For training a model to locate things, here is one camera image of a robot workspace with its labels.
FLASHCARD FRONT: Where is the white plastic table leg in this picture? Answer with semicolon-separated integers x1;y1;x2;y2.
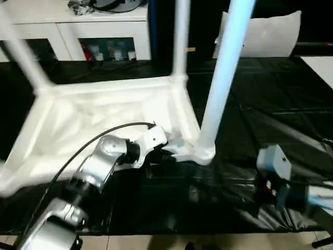
170;0;192;81
197;0;257;161
0;0;52;93

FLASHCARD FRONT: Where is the white plastic table top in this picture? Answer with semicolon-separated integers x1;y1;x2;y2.
0;75;216;198

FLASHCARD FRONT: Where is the red box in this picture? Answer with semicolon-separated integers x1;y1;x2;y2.
82;44;93;61

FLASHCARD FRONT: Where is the white flat board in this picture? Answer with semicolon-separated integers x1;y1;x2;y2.
301;56;333;91

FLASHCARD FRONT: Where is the grey printed cushion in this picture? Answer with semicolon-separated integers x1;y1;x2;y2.
213;10;303;59

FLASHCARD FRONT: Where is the dark round device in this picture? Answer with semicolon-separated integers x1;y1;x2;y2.
92;0;141;13

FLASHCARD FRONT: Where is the black folding stand frame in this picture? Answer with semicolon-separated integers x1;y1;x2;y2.
311;235;333;248

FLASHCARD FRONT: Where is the white glass-door cabinet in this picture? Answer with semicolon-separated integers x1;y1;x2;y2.
0;0;152;62

